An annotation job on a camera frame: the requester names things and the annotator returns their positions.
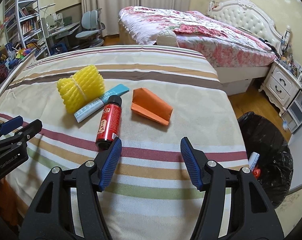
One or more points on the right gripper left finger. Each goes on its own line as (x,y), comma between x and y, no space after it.
(50,215)

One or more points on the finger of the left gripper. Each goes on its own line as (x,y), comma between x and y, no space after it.
(9,126)
(23,135)

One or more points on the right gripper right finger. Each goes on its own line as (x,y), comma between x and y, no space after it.
(252,215)

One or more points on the black bag trash bin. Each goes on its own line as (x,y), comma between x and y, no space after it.
(275,161)

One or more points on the red bottle black cap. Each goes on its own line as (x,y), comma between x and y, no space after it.
(109,125)

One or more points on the white blue plastic pouch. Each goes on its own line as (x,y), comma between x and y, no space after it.
(252,161)

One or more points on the striped bed sheet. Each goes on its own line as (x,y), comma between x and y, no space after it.
(150,195)

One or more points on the teal white slim box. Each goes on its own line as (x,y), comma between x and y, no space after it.
(98,103)

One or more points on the yellow foam fruit net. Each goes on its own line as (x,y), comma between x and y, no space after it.
(79,89)

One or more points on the folded orange paper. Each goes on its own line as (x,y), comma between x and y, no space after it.
(150,106)

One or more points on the study desk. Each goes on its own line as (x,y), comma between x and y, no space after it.
(57,32)

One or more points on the white bookshelf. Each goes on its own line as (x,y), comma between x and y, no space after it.
(23,26)

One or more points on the plastic drawer unit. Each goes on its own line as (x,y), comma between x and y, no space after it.
(292,117)

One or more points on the grey desk chair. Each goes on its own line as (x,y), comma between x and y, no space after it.
(92,30)

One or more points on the white nightstand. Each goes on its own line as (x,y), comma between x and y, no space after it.
(280,86)

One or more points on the floral quilt bed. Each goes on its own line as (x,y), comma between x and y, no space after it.
(221,44)

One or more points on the white tufted headboard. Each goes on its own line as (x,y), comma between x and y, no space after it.
(246,16)

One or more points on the white bed post knob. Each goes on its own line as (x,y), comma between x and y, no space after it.
(167,38)

